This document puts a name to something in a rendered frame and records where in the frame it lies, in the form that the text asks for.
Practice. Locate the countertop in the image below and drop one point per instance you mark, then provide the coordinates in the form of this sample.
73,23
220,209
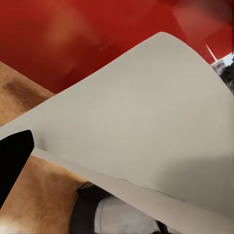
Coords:
43,197

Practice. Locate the paper coffee filter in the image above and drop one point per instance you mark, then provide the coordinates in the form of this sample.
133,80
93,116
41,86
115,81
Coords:
154,127

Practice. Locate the coffee maker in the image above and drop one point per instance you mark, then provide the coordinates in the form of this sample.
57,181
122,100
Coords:
99,212

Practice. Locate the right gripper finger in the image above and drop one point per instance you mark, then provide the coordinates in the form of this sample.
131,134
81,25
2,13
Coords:
14,153

